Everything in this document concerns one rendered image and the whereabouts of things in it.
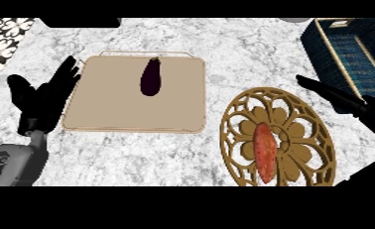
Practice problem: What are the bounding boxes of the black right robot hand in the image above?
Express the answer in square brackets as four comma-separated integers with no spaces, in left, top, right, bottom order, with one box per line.
[294,74,375,126]

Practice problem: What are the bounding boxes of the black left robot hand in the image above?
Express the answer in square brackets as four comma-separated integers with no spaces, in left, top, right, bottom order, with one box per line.
[6,55,84,136]

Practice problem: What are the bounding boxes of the dark blue wicker basket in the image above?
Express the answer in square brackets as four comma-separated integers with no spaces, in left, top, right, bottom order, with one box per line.
[298,17,375,108]

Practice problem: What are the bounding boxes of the gold ornate round placemat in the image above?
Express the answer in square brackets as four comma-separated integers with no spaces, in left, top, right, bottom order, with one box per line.
[218,86,338,187]

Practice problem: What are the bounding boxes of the orange sweet potato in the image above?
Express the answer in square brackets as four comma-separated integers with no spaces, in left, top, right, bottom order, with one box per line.
[252,122,280,185]

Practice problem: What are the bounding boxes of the beige cutting board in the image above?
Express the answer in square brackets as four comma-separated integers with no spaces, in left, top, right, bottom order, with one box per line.
[60,50,208,135]

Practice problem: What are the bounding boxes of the dark purple eggplant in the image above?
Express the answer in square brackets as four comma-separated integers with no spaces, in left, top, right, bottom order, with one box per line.
[139,57,162,97]

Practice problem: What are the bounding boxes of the black appliance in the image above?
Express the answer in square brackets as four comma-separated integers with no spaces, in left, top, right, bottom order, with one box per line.
[38,17,122,29]

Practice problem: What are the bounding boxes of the grey round object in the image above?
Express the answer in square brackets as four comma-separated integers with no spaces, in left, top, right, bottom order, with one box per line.
[277,17,313,24]

